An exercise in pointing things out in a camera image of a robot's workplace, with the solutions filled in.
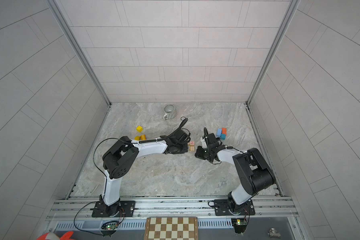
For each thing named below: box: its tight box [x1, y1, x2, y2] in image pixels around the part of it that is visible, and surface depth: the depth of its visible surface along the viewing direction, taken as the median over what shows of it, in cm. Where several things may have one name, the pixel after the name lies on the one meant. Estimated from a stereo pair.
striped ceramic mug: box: [163, 104, 177, 120], surface depth 104 cm
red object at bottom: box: [36, 231, 74, 240], surface depth 62 cm
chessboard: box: [144, 217, 199, 240], surface depth 65 cm
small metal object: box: [267, 227, 281, 239], surface depth 65 cm
